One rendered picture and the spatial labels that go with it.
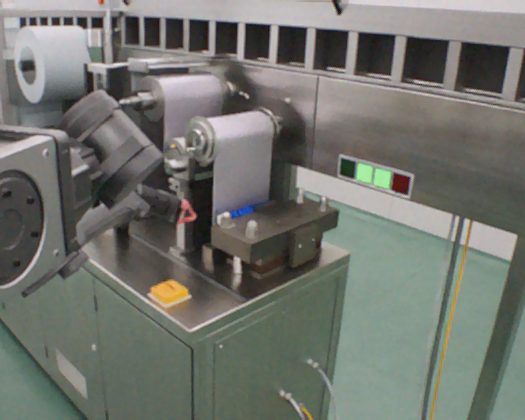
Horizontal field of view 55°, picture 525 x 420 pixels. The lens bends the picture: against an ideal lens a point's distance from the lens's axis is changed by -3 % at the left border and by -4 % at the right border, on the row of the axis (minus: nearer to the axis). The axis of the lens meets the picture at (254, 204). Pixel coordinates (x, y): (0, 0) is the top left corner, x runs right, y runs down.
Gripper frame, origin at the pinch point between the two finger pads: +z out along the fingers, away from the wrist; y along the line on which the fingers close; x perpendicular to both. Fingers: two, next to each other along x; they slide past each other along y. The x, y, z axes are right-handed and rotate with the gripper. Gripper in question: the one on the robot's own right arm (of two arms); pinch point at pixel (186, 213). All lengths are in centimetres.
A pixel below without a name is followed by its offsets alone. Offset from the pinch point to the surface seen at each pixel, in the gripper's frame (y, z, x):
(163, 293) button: 11.1, -7.0, -20.8
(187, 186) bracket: -7.1, 2.6, 7.2
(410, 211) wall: -67, 283, 61
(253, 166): 0.2, 17.7, 20.9
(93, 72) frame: -46, -19, 29
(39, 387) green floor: -85, 37, -102
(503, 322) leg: 73, 64, 7
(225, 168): 0.2, 6.9, 16.4
